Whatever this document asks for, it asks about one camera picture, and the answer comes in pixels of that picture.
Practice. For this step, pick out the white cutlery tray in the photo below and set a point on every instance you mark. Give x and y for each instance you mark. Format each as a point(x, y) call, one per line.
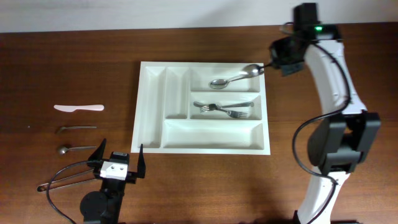
point(166, 121)

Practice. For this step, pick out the metal tongs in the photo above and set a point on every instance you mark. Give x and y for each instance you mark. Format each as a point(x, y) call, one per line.
point(68, 181)

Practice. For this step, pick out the pink plastic knife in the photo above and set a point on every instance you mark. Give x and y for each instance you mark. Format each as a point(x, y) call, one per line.
point(72, 108)

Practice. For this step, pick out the large metal spoon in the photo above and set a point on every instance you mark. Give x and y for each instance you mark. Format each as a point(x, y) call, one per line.
point(254, 70)
point(223, 83)

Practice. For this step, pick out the white handled fork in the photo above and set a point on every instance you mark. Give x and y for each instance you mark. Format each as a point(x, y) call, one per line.
point(233, 114)

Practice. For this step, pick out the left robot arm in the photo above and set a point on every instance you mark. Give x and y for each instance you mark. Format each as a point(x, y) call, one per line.
point(104, 205)

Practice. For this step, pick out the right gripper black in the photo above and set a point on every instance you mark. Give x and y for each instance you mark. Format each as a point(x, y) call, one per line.
point(291, 69)

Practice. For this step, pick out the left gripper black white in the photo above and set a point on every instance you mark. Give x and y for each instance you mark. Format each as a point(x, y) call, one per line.
point(132, 177)

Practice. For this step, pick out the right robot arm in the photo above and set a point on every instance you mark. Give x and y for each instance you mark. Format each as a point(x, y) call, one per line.
point(344, 135)

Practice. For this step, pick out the metal fork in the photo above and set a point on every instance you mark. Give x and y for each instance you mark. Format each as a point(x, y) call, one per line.
point(211, 107)

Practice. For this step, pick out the small metal teaspoon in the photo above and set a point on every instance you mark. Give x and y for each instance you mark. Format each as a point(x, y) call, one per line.
point(63, 149)
point(63, 128)

